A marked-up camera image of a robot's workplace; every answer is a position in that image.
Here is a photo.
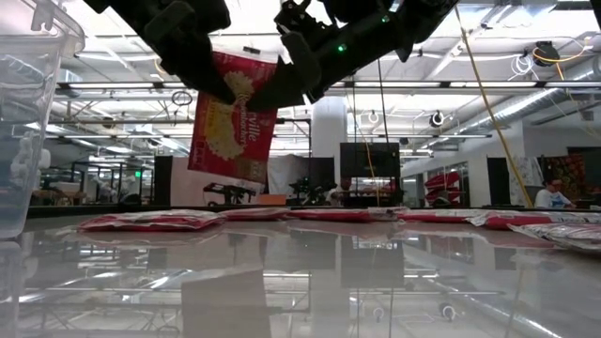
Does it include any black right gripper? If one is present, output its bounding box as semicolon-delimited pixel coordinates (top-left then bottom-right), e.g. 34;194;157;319
246;8;400;113

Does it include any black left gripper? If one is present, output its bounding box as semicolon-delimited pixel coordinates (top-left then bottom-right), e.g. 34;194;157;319
107;0;236;105

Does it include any white pillar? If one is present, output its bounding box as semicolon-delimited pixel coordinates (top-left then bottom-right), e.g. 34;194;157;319
312;97;348;207

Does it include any grey curtain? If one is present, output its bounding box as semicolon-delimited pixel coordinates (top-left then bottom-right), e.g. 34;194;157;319
267;154;312;196

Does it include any black partition panel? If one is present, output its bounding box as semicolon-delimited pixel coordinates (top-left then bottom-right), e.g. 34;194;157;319
307;157;337;207
153;155;174;207

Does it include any dark robot with green lights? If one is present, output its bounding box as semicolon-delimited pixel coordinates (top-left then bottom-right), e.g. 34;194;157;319
288;177;338;207

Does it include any orange box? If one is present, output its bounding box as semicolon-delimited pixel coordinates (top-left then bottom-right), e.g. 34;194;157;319
257;193;288;207

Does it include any black monitor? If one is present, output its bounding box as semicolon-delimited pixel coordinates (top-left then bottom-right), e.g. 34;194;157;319
340;142;402;179

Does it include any pink curtain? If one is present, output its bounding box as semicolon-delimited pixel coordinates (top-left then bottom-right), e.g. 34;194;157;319
170;156;267;207

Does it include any black cart under monitor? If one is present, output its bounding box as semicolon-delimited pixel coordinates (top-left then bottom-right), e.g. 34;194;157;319
340;177;406;208

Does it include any red storage bin rack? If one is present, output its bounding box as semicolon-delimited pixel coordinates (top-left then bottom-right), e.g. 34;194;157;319
424;171;462;208

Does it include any clear plastic bin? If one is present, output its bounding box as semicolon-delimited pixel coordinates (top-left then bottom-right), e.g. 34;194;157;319
0;0;86;240

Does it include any black door panel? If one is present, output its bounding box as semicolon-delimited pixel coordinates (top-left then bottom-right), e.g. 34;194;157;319
486;157;511;207

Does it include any white patterned cloth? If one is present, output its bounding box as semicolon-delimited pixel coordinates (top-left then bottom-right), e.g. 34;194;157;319
506;156;545;203

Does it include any person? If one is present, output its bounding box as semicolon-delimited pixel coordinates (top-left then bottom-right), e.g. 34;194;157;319
533;177;578;210

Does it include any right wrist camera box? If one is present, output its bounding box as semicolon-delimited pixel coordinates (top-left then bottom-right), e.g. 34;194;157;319
274;0;332;37

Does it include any thin black hanging cable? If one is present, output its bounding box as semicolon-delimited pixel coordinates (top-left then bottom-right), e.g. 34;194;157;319
377;58;392;145

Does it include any thin yellow cable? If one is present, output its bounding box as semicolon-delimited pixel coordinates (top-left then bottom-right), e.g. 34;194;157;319
351;96;382;208

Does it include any black framed glass enclosure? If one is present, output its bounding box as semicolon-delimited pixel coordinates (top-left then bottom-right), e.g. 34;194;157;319
69;161;155;207

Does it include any thick yellow cable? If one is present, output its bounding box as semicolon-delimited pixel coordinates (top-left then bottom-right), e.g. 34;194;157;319
454;5;535;209

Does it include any silver ventilation duct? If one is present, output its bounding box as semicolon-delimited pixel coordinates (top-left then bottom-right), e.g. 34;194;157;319
453;55;601;138

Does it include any colourful wall hanging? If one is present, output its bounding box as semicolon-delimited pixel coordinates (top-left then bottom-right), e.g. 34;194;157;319
543;153;587;198

